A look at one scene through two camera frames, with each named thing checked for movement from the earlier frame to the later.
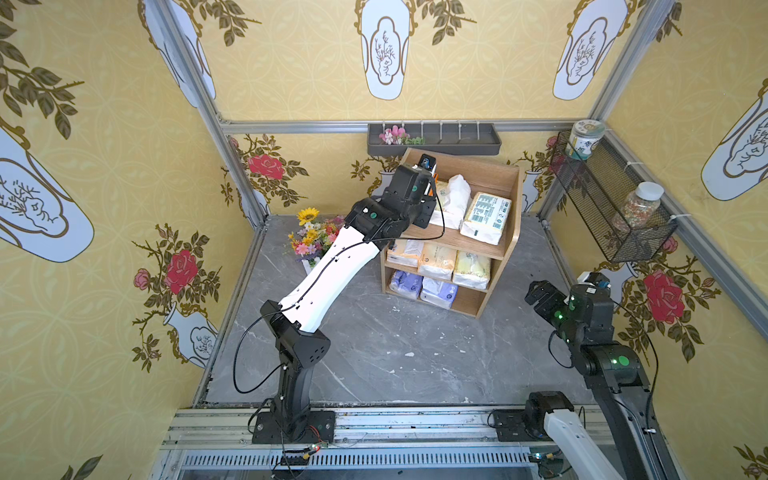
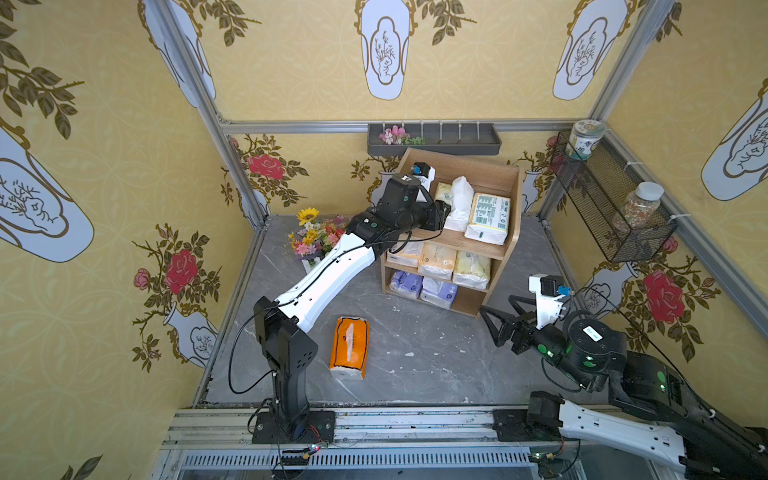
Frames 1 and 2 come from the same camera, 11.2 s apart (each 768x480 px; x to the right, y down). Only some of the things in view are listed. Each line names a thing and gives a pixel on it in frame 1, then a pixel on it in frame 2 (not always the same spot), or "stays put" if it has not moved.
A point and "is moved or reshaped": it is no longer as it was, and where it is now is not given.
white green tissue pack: x=485 y=218 stays put
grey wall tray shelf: x=464 y=138 stays put
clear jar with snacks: x=639 y=207 stays put
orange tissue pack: x=436 y=179 is moved or reshaped
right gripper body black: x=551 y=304 to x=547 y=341
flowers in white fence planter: x=314 y=235 stays put
